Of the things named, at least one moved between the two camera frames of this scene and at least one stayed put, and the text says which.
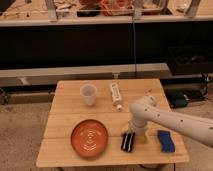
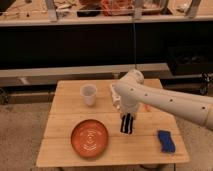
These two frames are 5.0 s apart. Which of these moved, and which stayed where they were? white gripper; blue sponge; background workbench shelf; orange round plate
Moved: white gripper
Stayed: blue sponge; background workbench shelf; orange round plate
